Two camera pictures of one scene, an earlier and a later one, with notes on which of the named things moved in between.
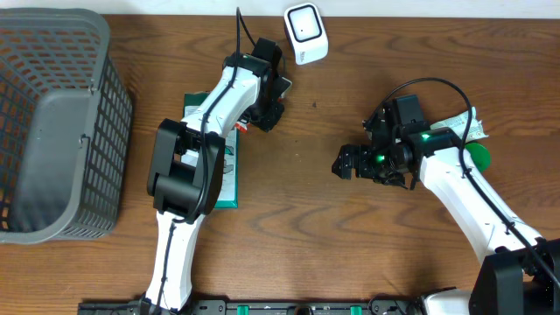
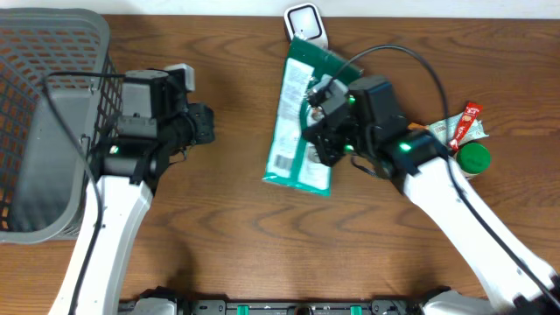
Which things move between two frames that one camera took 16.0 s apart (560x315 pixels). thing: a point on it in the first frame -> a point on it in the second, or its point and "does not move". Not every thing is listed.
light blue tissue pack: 458,125 does not move
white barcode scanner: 307,32 does not move
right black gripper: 363,167 -> 319,137
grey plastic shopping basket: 65,126 does not move
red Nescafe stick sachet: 242,126 -> 470,116
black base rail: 256,307 does not move
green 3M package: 228,196 -> 291,160
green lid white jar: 480,155 does not move
